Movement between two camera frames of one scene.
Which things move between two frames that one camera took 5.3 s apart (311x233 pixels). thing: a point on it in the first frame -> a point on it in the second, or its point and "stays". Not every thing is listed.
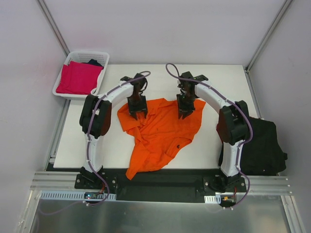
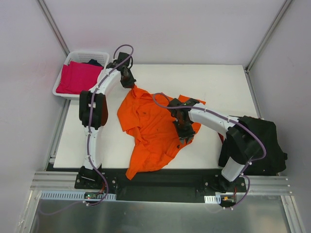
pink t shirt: [78, 78] stays
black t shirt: [262, 155] stays
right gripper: [185, 108] -> [185, 132]
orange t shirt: [158, 137] stays
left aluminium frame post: [51, 21] stays
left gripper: [137, 108] -> [128, 80]
